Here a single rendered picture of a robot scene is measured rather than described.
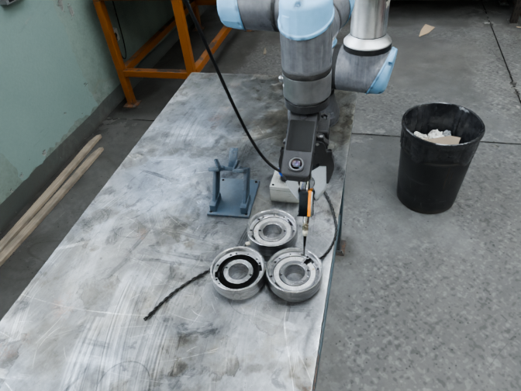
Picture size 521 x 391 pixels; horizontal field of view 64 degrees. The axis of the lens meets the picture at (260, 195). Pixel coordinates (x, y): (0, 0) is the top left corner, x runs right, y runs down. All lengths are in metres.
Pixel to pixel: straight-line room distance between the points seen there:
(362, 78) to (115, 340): 0.80
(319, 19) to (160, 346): 0.58
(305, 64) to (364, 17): 0.46
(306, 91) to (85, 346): 0.58
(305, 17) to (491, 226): 1.71
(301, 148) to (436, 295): 1.29
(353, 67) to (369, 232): 1.07
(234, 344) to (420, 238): 1.39
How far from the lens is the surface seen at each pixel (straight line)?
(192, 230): 0.95
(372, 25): 1.07
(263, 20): 0.74
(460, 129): 2.13
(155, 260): 0.91
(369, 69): 1.09
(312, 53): 0.62
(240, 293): 0.78
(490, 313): 1.86
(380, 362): 1.65
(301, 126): 0.67
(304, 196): 0.77
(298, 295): 0.77
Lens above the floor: 1.47
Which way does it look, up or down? 42 degrees down
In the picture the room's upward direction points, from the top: 7 degrees counter-clockwise
